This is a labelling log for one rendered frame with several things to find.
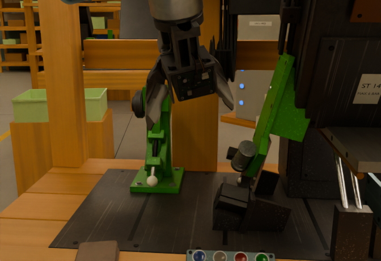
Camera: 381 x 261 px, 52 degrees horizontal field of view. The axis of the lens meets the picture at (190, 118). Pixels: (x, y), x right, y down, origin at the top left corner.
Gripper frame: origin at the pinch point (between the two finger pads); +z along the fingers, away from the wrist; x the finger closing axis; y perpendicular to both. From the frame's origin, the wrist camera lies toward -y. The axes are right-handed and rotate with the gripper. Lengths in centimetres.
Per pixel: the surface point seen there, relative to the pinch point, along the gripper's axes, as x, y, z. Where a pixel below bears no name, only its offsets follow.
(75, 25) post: -20, -63, 3
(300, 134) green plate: 21.8, -0.3, 10.9
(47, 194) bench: -37, -27, 34
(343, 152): 23.6, 11.2, 6.7
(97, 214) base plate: -23.1, -10.1, 28.3
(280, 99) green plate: 18.7, -3.2, 3.2
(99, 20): -33, -679, 230
